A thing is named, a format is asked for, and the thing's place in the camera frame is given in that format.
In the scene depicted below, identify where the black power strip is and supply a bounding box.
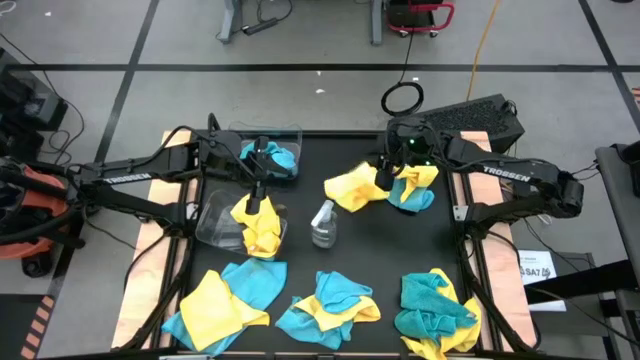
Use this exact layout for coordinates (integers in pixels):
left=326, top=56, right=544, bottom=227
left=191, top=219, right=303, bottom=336
left=241, top=17, right=279, bottom=37

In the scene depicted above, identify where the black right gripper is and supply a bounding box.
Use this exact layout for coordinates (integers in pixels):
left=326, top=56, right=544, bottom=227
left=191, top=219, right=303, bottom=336
left=374, top=117, right=442, bottom=192

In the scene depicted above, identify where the clear plastic basket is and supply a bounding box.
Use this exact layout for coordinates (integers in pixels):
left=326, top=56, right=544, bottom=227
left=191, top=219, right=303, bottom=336
left=194, top=188, right=290, bottom=260
left=227, top=121, right=304, bottom=182

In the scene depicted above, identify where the grey desk leg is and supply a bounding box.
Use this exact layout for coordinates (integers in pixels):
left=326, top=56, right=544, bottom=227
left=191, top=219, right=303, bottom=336
left=368, top=0, right=385, bottom=47
left=215, top=0, right=245, bottom=45

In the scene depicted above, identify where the orange extension cable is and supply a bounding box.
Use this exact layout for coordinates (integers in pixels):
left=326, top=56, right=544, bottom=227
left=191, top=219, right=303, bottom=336
left=464, top=0, right=502, bottom=101

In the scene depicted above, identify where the clear spray bottle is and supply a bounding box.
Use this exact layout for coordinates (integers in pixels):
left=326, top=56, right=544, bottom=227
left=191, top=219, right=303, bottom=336
left=309, top=199, right=339, bottom=250

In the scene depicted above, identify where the light wooden side board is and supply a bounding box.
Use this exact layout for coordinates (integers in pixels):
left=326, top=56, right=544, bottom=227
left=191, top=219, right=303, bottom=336
left=110, top=130, right=201, bottom=351
left=449, top=130, right=540, bottom=351

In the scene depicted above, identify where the orange and black vacuum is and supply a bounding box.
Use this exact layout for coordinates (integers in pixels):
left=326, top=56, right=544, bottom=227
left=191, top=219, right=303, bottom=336
left=0, top=154, right=87, bottom=279

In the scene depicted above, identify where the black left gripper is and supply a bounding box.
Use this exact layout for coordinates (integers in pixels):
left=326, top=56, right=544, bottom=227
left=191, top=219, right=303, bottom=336
left=242, top=135, right=296, bottom=216

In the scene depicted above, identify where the black coiled cable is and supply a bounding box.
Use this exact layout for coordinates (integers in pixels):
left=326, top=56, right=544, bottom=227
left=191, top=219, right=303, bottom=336
left=380, top=27, right=426, bottom=117

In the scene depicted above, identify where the teal microfiber towel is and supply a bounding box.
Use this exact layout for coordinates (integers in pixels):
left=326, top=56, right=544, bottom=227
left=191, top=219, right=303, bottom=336
left=393, top=272, right=480, bottom=346

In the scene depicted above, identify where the yellow microfiber towel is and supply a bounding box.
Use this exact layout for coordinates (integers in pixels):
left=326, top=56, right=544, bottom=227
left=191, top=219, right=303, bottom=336
left=323, top=160, right=392, bottom=214
left=292, top=294, right=382, bottom=334
left=178, top=269, right=271, bottom=353
left=399, top=267, right=484, bottom=360
left=229, top=192, right=284, bottom=260
left=392, top=163, right=440, bottom=204

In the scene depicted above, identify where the black equipment stack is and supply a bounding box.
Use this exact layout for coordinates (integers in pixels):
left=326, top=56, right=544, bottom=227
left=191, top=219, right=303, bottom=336
left=0, top=47, right=70, bottom=161

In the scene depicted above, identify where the black aluminium table frame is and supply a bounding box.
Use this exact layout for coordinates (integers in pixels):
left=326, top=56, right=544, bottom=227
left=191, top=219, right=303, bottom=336
left=112, top=112, right=544, bottom=360

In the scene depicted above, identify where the red and black cart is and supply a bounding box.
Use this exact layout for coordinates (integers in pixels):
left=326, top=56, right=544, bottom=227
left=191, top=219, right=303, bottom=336
left=383, top=0, right=456, bottom=39

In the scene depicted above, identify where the grey side table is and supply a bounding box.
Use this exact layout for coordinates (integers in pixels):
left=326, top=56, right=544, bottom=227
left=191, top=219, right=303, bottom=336
left=593, top=142, right=640, bottom=301

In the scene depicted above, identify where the white paper sign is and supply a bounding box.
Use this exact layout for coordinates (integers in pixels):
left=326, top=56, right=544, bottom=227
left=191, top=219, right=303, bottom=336
left=517, top=248, right=569, bottom=314

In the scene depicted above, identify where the black orange striped ramp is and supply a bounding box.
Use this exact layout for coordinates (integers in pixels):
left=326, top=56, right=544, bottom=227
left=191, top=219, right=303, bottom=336
left=0, top=293, right=57, bottom=360

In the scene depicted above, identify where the black perforated computer case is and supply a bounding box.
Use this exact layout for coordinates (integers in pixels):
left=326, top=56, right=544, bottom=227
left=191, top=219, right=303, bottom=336
left=388, top=93, right=526, bottom=161

